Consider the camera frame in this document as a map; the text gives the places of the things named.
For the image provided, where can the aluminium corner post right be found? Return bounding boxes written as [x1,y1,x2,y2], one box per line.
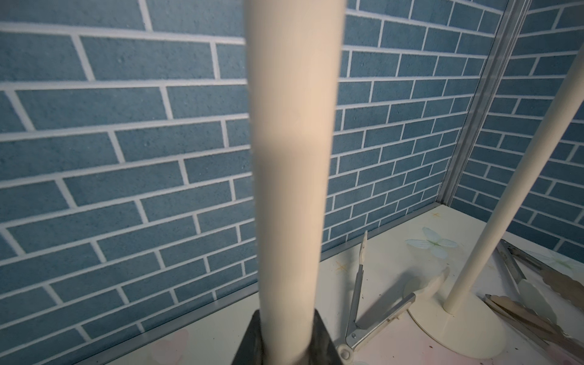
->
[436,0,532,206]

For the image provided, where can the cream utensil rack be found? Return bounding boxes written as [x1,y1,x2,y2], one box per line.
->
[408,52,583,359]
[244,1,346,364]

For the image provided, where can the cream utensil rack right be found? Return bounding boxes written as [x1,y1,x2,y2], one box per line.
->
[408,52,583,359]

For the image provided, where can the cream utensil rack left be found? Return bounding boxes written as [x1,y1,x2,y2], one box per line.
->
[244,1,346,364]

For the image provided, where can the plain steel scalloped tongs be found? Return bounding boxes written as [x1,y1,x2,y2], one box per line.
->
[496,239,583,323]

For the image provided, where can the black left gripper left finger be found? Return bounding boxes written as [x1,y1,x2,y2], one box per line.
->
[231,310,264,365]

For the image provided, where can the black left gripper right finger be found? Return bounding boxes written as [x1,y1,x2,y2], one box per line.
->
[310,310,343,365]

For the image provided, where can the steel tongs red handles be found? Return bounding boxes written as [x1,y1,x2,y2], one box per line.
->
[483,294,583,364]

